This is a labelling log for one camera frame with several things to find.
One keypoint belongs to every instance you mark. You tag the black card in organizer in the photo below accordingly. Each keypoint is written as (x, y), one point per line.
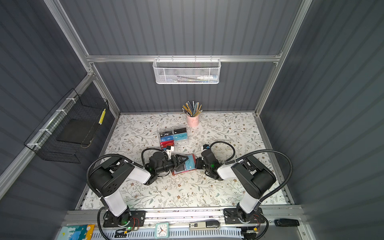
(165, 133)

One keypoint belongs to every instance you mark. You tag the red leather card holder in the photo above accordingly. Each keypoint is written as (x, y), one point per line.
(184, 164)

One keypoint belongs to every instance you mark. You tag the coloured pencils bundle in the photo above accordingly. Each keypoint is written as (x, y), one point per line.
(192, 109)

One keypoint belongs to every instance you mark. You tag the white wire wall basket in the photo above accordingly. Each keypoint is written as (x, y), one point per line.
(166, 72)

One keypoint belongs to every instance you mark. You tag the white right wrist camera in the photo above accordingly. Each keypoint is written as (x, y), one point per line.
(206, 147)

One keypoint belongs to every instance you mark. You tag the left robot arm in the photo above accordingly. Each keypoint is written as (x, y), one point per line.
(105, 176)

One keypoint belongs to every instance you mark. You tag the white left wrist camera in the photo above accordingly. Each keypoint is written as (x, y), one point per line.
(169, 151)

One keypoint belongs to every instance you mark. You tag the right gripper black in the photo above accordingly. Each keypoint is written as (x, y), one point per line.
(199, 161)

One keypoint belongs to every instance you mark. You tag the blue card in organizer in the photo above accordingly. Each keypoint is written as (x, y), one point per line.
(167, 138)

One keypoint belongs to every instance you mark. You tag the teal card in organizer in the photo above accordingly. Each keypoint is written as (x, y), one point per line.
(180, 137)

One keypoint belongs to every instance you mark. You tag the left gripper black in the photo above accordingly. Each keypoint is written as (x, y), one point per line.
(174, 161)

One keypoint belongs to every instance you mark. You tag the silver black usb device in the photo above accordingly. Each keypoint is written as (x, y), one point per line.
(205, 225)

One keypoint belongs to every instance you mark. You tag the yellow tag on basket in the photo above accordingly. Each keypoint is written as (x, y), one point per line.
(102, 116)

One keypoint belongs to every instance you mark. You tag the red card in organizer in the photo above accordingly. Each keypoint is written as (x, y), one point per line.
(165, 144)

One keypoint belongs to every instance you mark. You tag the black wire side basket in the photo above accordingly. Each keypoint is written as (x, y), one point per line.
(68, 134)

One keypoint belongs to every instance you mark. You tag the colourful picture book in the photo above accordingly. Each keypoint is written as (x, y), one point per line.
(82, 232)

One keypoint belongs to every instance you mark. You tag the small teal desk clock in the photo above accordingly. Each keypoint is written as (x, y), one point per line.
(162, 230)

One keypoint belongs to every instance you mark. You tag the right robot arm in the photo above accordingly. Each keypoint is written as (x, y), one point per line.
(254, 176)

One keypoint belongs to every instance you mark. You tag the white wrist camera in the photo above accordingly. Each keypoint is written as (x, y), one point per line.
(169, 151)
(206, 147)

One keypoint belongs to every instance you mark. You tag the black remote on rail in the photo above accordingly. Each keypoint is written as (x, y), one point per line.
(286, 223)

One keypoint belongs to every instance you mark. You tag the teal card in holder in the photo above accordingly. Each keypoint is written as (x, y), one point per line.
(190, 164)

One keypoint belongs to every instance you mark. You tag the clear acrylic card organizer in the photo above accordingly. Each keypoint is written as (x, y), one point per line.
(177, 143)

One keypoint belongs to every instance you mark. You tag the pens in white basket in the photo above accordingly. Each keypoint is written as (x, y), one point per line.
(211, 79)

